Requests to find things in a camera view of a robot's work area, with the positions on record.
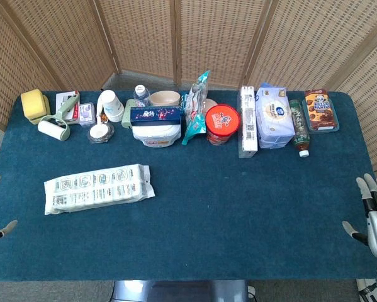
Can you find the white plastic sponge pack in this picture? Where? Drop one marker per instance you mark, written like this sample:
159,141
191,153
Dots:
97,190

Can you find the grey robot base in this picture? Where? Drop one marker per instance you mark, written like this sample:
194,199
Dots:
178,291

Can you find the yellow sponge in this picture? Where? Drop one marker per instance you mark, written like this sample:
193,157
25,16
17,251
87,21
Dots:
32,103

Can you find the white red flat box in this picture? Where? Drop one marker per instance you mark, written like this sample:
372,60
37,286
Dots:
64,99

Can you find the small clear purple box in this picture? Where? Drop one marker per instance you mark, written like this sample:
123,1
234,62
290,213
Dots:
87,114

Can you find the green tea bottle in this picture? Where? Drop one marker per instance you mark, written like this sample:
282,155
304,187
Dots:
299,127

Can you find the Hello Panda biscuit box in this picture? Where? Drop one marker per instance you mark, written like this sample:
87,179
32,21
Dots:
320,110

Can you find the pale green holder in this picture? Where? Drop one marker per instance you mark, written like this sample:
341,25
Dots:
127,113

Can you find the pale blue tissue pack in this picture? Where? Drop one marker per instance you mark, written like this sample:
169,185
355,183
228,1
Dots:
274,116

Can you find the white plastic tub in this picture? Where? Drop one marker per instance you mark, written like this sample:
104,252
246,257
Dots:
156,136

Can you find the white long carton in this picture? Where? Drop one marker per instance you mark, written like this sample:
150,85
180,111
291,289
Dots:
248,122

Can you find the clear water bottle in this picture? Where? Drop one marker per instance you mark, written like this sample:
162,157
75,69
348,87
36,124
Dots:
141,96

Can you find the blue table cloth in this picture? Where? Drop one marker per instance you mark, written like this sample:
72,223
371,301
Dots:
207,204

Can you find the dark blue long box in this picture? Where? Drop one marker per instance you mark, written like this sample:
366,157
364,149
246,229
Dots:
155,115

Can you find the beige bowl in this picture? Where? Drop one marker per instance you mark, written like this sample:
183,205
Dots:
164,98

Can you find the red lid noodle cup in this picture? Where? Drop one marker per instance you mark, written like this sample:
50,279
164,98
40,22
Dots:
222,121

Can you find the pink bowl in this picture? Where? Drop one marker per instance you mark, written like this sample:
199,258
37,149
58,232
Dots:
211,103

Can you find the teal snack bag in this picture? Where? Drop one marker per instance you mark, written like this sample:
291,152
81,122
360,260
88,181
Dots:
196,110

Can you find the rattan folding screen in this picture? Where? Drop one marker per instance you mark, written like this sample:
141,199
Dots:
207,37

